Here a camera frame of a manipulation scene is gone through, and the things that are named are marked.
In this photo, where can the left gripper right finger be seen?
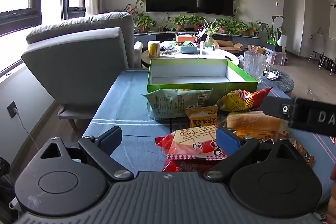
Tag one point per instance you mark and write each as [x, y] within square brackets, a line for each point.
[238, 151]

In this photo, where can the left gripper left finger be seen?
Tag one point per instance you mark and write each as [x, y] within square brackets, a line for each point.
[99, 149]

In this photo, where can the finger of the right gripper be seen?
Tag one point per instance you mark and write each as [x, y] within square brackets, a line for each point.
[277, 107]

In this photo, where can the sliced bread loaf bag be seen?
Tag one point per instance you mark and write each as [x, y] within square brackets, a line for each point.
[255, 124]

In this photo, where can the brown snack packet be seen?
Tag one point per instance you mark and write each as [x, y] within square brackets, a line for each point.
[302, 151]

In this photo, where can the yellow red snack bag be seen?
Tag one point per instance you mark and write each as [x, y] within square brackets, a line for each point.
[242, 100]

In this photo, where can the small orange snack packet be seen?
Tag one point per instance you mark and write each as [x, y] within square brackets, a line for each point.
[202, 116]

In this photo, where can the red rice cracker bag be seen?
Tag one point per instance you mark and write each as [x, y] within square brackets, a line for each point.
[191, 149]

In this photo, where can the green chips bag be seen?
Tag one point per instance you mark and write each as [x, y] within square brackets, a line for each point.
[164, 104]

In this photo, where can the person right hand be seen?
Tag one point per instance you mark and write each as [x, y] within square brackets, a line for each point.
[331, 216]

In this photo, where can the dark round side table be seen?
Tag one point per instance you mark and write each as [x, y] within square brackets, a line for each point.
[281, 80]

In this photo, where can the blue striped tablecloth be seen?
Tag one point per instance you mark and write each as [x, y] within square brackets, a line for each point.
[125, 106]

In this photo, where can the glass mug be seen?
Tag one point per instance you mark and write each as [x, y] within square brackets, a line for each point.
[255, 65]

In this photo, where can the green cardboard box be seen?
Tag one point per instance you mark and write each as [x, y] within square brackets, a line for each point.
[219, 75]

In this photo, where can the white dining chair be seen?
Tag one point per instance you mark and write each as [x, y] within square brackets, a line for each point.
[325, 48]

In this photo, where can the white round coffee table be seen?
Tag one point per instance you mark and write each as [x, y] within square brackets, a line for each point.
[200, 54]

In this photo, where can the grey armchair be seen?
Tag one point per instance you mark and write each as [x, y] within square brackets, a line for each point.
[78, 60]

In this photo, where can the potted plant row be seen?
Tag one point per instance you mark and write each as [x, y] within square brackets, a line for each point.
[229, 26]

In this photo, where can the glass vase with plant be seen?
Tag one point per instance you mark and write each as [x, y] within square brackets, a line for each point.
[209, 35]

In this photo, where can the blue tray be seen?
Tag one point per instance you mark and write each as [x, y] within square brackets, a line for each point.
[188, 49]

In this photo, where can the yellow can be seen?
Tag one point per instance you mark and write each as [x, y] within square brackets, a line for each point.
[153, 49]

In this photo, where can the wall power socket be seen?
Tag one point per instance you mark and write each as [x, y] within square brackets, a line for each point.
[12, 109]

